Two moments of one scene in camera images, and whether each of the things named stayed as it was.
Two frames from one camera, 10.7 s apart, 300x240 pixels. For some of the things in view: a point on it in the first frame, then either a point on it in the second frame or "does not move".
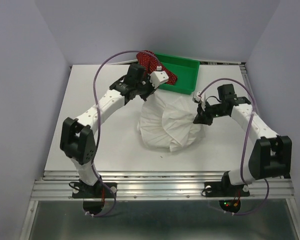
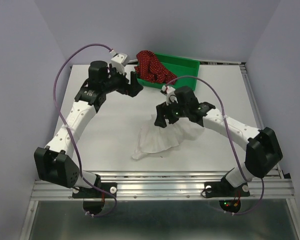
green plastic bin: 186,71 does not move
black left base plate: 99,190 does not move
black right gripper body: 210,112 -> 174,111
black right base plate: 224,189 does not move
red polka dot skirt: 150,65 does not move
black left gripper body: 144,88 -> 117,82
